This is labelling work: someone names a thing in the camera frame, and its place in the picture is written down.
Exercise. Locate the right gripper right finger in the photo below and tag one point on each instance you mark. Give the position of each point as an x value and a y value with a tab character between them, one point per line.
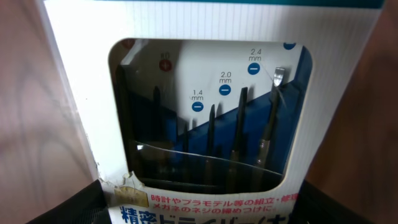
315	207

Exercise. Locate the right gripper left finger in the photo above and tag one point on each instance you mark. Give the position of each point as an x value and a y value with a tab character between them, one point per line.
86	207

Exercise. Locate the blue white screw box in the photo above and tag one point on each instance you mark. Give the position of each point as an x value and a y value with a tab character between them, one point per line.
206	111

